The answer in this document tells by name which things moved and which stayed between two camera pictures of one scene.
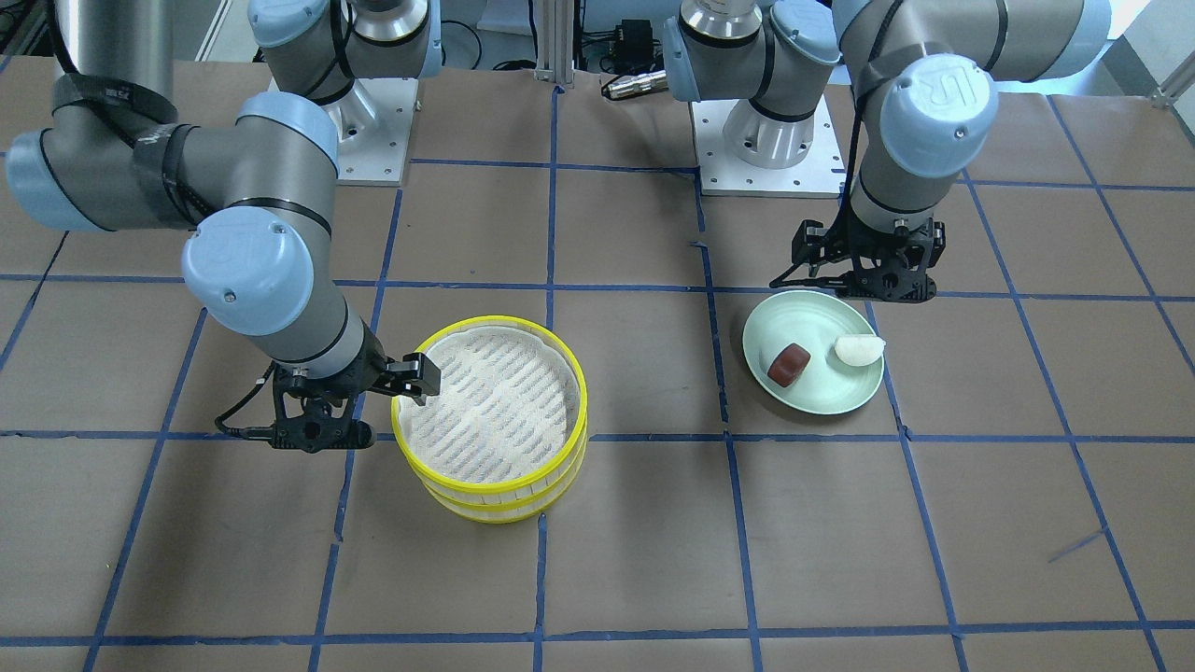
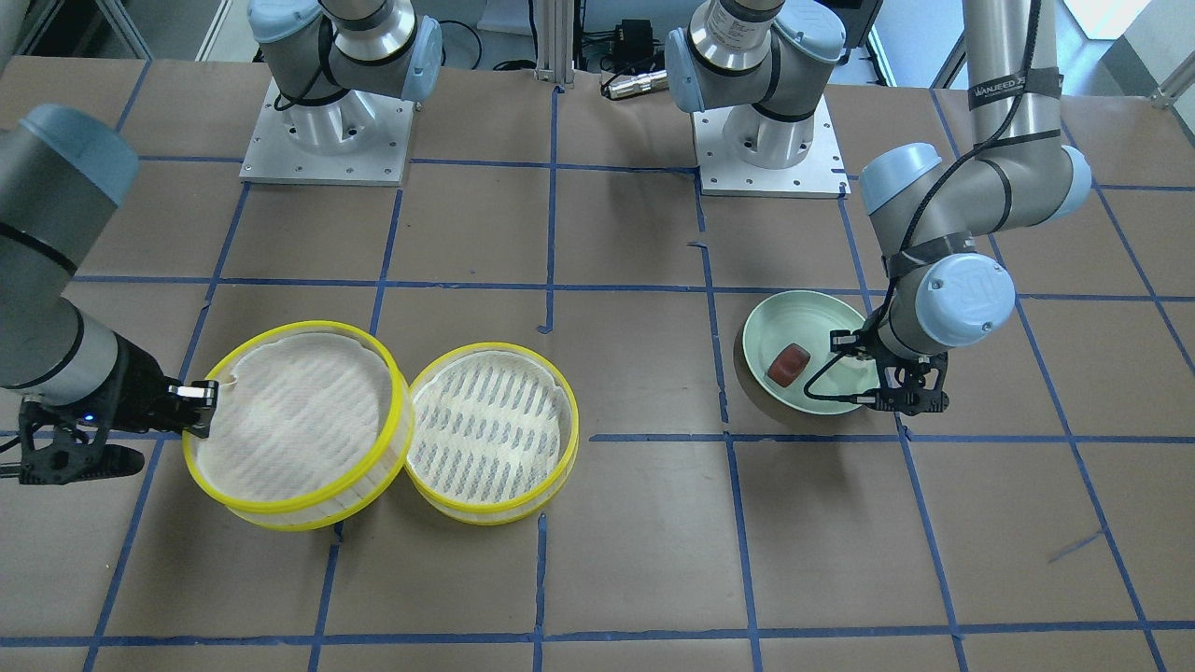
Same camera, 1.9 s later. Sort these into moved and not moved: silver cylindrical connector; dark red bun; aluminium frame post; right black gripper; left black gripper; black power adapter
Moved: left black gripper; right black gripper
Not moved: dark red bun; black power adapter; silver cylindrical connector; aluminium frame post
